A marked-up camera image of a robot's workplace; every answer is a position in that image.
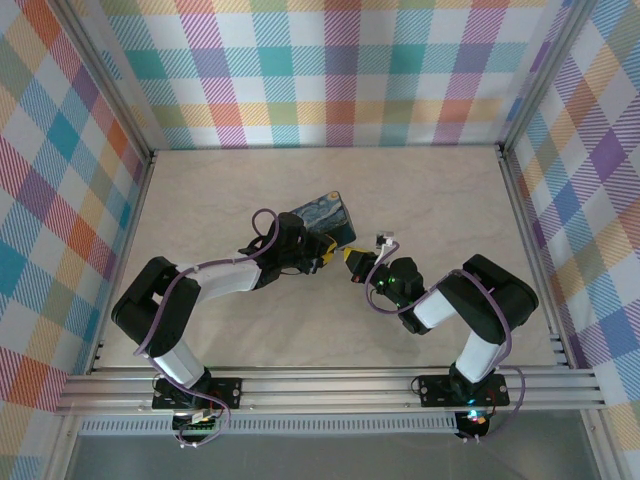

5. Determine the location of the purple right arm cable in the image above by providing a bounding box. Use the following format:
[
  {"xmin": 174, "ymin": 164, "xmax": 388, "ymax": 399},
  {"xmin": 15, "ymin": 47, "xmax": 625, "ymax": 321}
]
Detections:
[{"xmin": 364, "ymin": 239, "xmax": 527, "ymax": 444}]

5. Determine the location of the aluminium frame post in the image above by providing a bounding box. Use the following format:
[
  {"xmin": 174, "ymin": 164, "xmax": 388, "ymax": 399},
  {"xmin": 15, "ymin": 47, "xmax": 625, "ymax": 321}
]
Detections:
[
  {"xmin": 498, "ymin": 0, "xmax": 599, "ymax": 154},
  {"xmin": 57, "ymin": 0, "xmax": 157, "ymax": 162}
]

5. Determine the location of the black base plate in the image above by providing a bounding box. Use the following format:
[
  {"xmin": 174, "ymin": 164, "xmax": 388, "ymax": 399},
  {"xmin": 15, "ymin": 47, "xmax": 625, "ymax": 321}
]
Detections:
[
  {"xmin": 152, "ymin": 377, "xmax": 244, "ymax": 412},
  {"xmin": 418, "ymin": 372, "xmax": 511, "ymax": 408}
]

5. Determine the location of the aluminium table side rail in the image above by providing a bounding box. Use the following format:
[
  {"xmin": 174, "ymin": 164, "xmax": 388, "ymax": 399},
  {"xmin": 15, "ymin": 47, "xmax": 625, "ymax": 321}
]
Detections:
[
  {"xmin": 85, "ymin": 149, "xmax": 160, "ymax": 376},
  {"xmin": 498, "ymin": 144, "xmax": 577, "ymax": 370}
]

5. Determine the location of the grey slotted cable duct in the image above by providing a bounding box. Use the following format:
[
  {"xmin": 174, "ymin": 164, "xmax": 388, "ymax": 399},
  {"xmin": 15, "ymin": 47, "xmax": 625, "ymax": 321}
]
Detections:
[{"xmin": 79, "ymin": 413, "xmax": 459, "ymax": 436}]

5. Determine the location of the left controller board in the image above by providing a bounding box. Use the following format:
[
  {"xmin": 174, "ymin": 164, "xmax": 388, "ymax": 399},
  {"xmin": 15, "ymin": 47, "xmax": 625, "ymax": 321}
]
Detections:
[{"xmin": 172, "ymin": 410, "xmax": 222, "ymax": 442}]

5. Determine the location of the starry night print box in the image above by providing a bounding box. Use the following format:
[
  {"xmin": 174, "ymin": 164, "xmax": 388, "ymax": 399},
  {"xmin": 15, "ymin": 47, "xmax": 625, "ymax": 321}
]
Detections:
[{"xmin": 288, "ymin": 189, "xmax": 358, "ymax": 242}]

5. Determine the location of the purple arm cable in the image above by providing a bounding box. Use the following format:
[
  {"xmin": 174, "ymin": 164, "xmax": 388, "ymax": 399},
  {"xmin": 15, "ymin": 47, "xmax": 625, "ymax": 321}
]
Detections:
[
  {"xmin": 364, "ymin": 239, "xmax": 527, "ymax": 444},
  {"xmin": 133, "ymin": 208, "xmax": 281, "ymax": 447}
]

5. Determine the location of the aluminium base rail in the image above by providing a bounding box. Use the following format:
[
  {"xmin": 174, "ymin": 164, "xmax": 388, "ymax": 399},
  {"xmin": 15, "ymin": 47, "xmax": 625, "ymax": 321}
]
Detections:
[{"xmin": 54, "ymin": 366, "xmax": 609, "ymax": 416}]

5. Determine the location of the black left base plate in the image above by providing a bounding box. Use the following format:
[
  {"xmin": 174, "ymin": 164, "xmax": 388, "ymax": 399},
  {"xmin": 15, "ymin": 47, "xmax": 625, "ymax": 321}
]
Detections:
[{"xmin": 152, "ymin": 377, "xmax": 244, "ymax": 412}]

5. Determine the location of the controller board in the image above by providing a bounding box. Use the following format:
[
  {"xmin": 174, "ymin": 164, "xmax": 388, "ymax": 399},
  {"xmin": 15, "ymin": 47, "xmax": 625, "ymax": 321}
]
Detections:
[
  {"xmin": 172, "ymin": 410, "xmax": 222, "ymax": 442},
  {"xmin": 457, "ymin": 407, "xmax": 494, "ymax": 437}
]

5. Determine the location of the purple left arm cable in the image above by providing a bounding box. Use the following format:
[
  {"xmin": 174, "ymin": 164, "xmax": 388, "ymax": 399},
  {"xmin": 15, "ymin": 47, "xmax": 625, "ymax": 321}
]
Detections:
[{"xmin": 133, "ymin": 208, "xmax": 281, "ymax": 447}]

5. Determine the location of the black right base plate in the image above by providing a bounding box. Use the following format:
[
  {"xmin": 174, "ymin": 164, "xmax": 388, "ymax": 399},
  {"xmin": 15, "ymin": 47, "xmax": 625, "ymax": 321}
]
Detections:
[{"xmin": 418, "ymin": 372, "xmax": 511, "ymax": 408}]

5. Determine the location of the right controller board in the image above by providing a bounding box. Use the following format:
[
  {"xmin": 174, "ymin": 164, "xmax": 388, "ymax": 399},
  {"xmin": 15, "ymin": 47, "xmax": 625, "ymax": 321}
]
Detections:
[{"xmin": 457, "ymin": 407, "xmax": 494, "ymax": 437}]

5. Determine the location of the grey metal shelf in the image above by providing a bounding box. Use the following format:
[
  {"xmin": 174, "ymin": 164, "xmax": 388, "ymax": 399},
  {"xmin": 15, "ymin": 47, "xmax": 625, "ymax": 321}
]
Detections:
[{"xmin": 62, "ymin": 429, "xmax": 604, "ymax": 480}]

